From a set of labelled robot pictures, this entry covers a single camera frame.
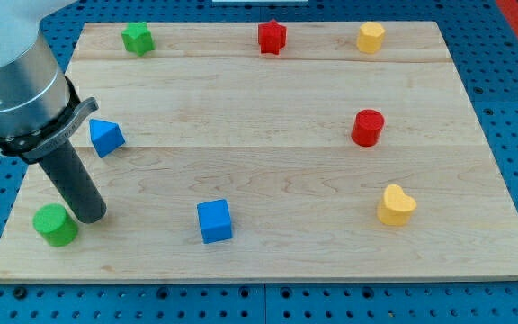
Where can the red star block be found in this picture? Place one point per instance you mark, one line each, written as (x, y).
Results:
(271, 37)

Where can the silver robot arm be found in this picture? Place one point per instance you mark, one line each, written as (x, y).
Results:
(33, 89)

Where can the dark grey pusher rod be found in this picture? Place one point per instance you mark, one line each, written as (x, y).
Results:
(67, 172)

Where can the blue cube block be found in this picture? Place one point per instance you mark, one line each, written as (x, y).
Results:
(215, 221)

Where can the green star block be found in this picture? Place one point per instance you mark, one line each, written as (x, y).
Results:
(137, 38)

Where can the blue triangle block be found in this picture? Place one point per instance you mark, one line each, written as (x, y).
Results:
(106, 136)

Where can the wooden board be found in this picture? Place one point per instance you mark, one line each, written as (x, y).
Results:
(206, 117)

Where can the yellow hexagon block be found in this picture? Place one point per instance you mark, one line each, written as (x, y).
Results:
(370, 37)

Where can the yellow heart block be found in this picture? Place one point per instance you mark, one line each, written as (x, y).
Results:
(395, 207)

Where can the red cylinder block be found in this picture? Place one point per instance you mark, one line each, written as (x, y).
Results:
(367, 127)

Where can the green cylinder block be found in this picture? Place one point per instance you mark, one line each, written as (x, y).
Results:
(55, 225)

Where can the black and silver clamp bracket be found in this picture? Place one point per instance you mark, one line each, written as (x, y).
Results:
(35, 145)

